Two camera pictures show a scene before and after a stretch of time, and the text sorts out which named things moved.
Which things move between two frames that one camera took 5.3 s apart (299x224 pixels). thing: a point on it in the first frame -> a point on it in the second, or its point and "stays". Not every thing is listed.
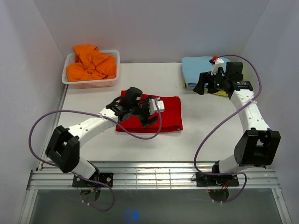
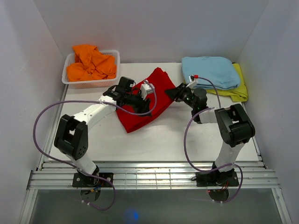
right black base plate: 208,180 stays
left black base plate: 105,178 stays
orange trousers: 90,64 stays
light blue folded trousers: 192,66 stays
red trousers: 171,118 -> 162,83
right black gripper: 204,78 -> 178,92
